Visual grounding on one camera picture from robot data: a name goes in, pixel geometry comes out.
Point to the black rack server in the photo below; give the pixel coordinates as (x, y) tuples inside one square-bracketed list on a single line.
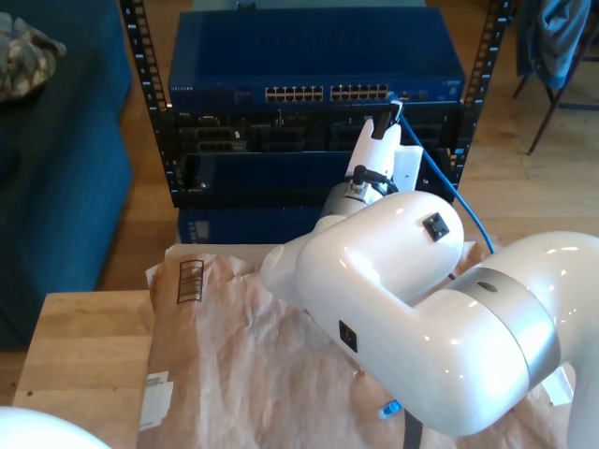
[(290, 135)]

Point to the black rack shelf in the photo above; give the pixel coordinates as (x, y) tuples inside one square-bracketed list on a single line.
[(257, 198)]

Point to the dark wooden chair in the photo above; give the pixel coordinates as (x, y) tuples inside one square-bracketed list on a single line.
[(544, 122)]

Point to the blue-grey jacket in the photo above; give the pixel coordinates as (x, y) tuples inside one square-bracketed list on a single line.
[(557, 42)]

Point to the brown paper mailer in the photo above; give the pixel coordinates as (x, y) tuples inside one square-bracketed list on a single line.
[(234, 351)]

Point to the blue sofa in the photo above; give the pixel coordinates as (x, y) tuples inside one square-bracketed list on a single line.
[(61, 187)]

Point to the camouflage cloth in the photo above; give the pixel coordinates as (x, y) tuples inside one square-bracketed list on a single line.
[(23, 61)]

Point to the blue network switch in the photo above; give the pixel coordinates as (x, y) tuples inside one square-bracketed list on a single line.
[(304, 51)]

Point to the black rack frame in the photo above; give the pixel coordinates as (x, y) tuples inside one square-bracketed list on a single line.
[(164, 154)]

